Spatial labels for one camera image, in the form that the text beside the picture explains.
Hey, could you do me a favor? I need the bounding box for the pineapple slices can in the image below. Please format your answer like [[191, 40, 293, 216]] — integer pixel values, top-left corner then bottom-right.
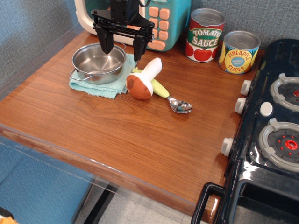
[[219, 30, 261, 75]]

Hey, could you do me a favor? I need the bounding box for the small steel pot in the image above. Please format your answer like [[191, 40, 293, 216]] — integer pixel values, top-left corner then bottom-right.
[[69, 43, 127, 84]]

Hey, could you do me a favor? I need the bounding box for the spoon with green handle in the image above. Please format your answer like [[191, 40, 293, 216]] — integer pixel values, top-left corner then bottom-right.
[[132, 68, 192, 113]]

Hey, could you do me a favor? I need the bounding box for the light blue cloth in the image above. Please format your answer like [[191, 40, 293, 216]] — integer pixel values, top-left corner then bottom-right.
[[69, 53, 137, 99]]

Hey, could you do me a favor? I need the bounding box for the tomato sauce can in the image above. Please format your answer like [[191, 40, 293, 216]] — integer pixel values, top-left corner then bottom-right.
[[185, 8, 226, 63]]

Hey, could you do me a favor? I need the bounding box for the black toy stove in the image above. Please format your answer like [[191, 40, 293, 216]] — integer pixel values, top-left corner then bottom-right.
[[192, 39, 299, 224]]

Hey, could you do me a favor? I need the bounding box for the brown white plush mushroom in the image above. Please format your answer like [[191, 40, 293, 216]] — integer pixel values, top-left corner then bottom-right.
[[126, 57, 162, 100]]

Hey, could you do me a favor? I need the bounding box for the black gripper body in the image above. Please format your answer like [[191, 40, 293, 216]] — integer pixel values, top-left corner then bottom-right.
[[91, 0, 154, 43]]

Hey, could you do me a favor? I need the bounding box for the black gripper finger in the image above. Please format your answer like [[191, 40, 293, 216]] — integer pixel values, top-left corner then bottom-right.
[[96, 26, 114, 54], [133, 33, 148, 62]]

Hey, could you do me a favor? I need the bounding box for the orange object at corner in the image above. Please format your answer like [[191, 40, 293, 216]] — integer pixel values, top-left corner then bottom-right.
[[0, 207, 18, 224]]

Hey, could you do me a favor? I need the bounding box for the teal toy microwave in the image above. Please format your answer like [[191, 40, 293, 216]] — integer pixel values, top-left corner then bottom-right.
[[74, 0, 191, 52]]

